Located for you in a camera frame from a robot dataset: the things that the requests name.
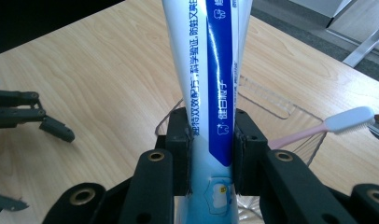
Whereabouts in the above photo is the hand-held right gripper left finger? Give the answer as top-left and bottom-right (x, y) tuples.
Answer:
(164, 106), (194, 198)

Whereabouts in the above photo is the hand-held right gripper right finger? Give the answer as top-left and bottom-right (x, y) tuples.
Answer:
(232, 108), (270, 198)

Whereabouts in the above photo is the white and blue toothpaste tube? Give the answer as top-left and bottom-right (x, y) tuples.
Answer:
(161, 0), (254, 224)

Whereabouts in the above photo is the pink toothbrush with white head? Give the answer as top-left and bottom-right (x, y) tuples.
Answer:
(267, 105), (376, 150)

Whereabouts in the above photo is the metal stand leg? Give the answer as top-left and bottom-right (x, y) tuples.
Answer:
(342, 19), (379, 68)

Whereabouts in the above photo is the white cabinet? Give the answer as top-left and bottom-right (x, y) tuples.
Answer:
(286, 0), (361, 29)

